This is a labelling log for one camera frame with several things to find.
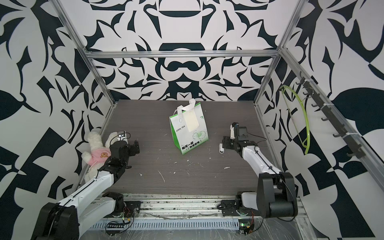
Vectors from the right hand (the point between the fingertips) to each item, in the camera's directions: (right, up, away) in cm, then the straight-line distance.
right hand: (228, 138), depth 91 cm
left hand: (-60, 0, -5) cm, 60 cm away
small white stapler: (-4, -7, +1) cm, 8 cm away
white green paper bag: (-26, -1, -6) cm, 26 cm away
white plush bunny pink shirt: (-73, -7, -7) cm, 74 cm away
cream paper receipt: (-22, +11, -6) cm, 26 cm away
